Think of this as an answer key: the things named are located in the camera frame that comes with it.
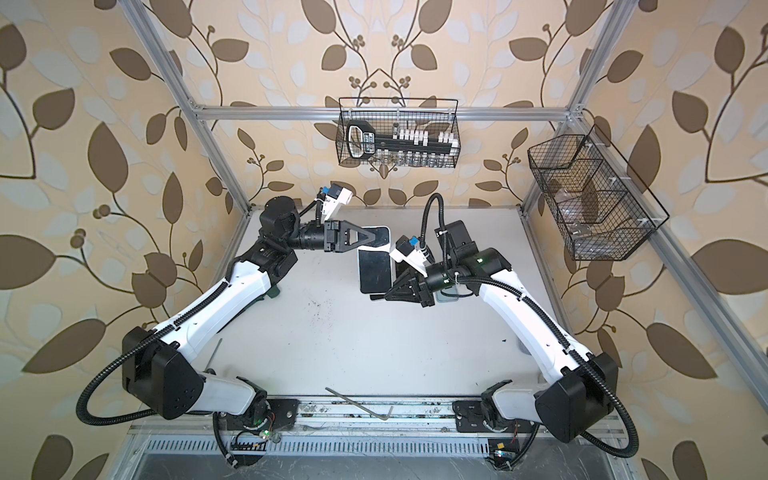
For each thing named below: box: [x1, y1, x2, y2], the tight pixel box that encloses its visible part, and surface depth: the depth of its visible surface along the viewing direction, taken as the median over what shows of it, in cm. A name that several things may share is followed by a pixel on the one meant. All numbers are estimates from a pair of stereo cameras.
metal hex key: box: [325, 386, 393, 421], surface depth 77 cm
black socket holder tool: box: [346, 120, 454, 159], surface depth 84 cm
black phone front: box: [357, 226, 393, 294], surface depth 64 cm
